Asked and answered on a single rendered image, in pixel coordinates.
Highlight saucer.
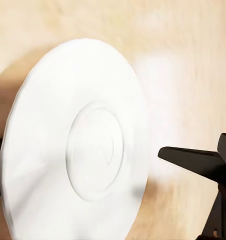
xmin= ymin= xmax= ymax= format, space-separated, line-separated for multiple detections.
xmin=0 ymin=37 xmax=151 ymax=240

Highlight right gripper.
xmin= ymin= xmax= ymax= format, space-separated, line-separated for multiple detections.
xmin=157 ymin=146 xmax=226 ymax=240

